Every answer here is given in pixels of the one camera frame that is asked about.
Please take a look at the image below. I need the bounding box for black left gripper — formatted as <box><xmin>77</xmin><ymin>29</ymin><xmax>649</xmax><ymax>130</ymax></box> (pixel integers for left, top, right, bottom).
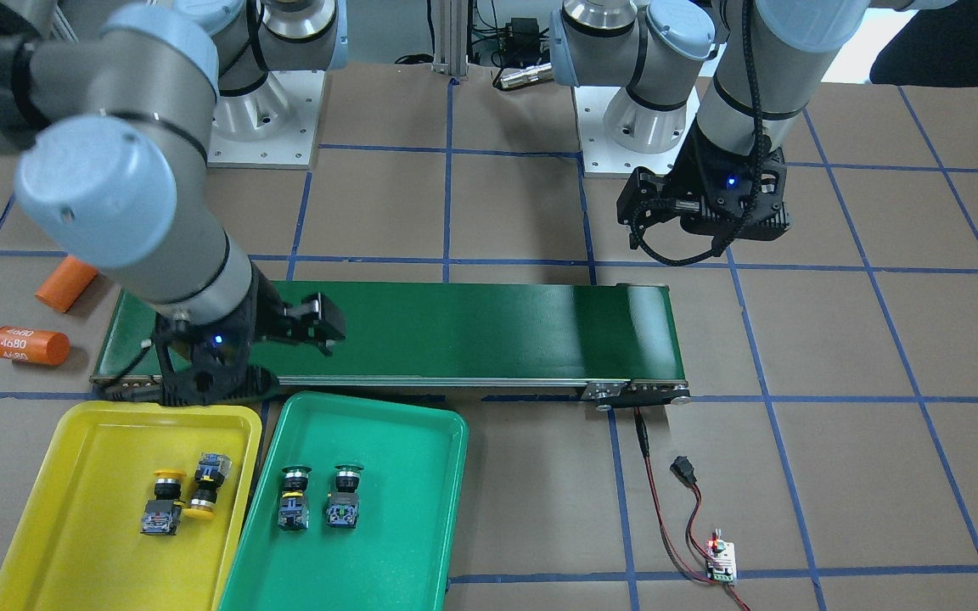
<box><xmin>616</xmin><ymin>127</ymin><xmax>792</xmax><ymax>241</ymax></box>

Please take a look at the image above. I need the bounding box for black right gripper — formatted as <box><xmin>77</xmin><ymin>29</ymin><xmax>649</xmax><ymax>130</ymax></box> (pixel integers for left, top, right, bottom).
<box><xmin>151</xmin><ymin>272</ymin><xmax>346</xmax><ymax>406</ymax></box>

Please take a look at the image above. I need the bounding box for yellow push button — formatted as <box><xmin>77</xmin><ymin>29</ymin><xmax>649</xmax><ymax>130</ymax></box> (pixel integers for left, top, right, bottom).
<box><xmin>183</xmin><ymin>452</ymin><xmax>233</xmax><ymax>519</ymax></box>
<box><xmin>139</xmin><ymin>468</ymin><xmax>186</xmax><ymax>536</ymax></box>

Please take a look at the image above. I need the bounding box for green push button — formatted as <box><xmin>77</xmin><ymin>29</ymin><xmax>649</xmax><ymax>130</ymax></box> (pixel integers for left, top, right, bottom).
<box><xmin>323</xmin><ymin>463</ymin><xmax>364</xmax><ymax>529</ymax></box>
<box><xmin>277</xmin><ymin>465</ymin><xmax>312</xmax><ymax>531</ymax></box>

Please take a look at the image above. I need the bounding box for plain orange cylinder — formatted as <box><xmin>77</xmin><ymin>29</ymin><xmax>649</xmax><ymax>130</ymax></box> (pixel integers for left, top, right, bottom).
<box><xmin>34</xmin><ymin>255</ymin><xmax>98</xmax><ymax>313</ymax></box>

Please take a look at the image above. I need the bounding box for orange cylinder labelled 4680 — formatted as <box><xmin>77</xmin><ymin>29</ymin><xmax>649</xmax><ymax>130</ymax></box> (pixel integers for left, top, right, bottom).
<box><xmin>0</xmin><ymin>326</ymin><xmax>71</xmax><ymax>367</ymax></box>

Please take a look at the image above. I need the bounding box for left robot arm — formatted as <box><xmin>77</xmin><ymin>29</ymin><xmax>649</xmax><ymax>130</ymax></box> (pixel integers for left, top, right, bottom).
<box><xmin>548</xmin><ymin>1</ymin><xmax>873</xmax><ymax>255</ymax></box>

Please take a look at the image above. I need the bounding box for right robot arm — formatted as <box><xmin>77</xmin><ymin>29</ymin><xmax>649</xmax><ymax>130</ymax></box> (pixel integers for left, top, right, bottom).
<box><xmin>0</xmin><ymin>1</ymin><xmax>346</xmax><ymax>406</ymax></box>

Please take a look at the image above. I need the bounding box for green conveyor belt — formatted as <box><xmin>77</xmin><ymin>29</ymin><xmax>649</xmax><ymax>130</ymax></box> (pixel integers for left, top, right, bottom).
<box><xmin>92</xmin><ymin>281</ymin><xmax>690</xmax><ymax>409</ymax></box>

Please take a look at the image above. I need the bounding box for green tray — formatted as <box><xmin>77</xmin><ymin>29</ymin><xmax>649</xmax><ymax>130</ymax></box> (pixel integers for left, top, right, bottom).
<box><xmin>220</xmin><ymin>391</ymin><xmax>469</xmax><ymax>610</ymax></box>

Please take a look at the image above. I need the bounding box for yellow tray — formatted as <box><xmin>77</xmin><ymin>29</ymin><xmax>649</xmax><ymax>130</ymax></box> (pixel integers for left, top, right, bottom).
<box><xmin>0</xmin><ymin>400</ymin><xmax>261</xmax><ymax>610</ymax></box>

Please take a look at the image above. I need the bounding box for small controller circuit board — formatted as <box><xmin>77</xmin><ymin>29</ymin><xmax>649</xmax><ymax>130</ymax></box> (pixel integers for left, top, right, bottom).
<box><xmin>704</xmin><ymin>529</ymin><xmax>738</xmax><ymax>586</ymax></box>

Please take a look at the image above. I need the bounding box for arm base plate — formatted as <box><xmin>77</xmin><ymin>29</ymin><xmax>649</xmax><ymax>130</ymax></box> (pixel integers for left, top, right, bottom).
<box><xmin>207</xmin><ymin>70</ymin><xmax>327</xmax><ymax>170</ymax></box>
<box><xmin>573</xmin><ymin>86</ymin><xmax>701</xmax><ymax>178</ymax></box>

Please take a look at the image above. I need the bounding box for aluminium frame post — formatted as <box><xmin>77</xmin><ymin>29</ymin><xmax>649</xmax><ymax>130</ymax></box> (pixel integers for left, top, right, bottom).
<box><xmin>428</xmin><ymin>0</ymin><xmax>470</xmax><ymax>81</ymax></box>

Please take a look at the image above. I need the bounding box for red black wire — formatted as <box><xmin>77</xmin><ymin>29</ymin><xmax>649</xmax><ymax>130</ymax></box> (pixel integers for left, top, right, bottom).
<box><xmin>633</xmin><ymin>407</ymin><xmax>753</xmax><ymax>611</ymax></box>

